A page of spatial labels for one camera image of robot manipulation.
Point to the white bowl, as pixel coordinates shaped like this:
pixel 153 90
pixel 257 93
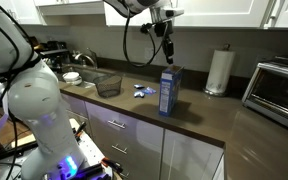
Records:
pixel 72 77

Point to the white upper cabinet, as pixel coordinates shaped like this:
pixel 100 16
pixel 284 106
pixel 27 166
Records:
pixel 67 6
pixel 217 13

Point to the white paper towel roll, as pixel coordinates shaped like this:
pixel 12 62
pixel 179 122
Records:
pixel 220 70

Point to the chrome kitchen faucet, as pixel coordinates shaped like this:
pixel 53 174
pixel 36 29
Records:
pixel 85 58

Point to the black coffee machine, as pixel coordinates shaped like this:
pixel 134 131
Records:
pixel 52 53

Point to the white cart top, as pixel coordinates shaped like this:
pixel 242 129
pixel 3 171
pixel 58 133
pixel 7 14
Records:
pixel 90 146

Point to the steel kitchen sink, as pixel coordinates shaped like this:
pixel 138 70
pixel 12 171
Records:
pixel 90 75

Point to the white wall outlet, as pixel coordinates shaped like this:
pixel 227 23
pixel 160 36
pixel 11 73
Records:
pixel 149 53

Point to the blue white snack package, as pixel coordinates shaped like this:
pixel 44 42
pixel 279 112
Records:
pixel 139 86
pixel 149 90
pixel 139 94

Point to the grey drawer cabinet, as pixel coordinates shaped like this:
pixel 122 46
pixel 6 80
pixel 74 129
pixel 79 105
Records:
pixel 130 133

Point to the grey cabinet door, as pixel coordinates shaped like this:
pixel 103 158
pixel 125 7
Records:
pixel 190 156

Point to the blue cardboard box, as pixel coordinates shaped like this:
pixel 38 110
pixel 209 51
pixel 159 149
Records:
pixel 169 93

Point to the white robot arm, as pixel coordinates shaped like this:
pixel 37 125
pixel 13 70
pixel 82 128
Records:
pixel 34 100

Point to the silver toaster oven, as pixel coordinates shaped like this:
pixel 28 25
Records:
pixel 277 93

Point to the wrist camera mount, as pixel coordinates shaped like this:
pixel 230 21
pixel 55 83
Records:
pixel 165 13

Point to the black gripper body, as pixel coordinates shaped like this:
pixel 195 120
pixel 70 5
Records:
pixel 167 41

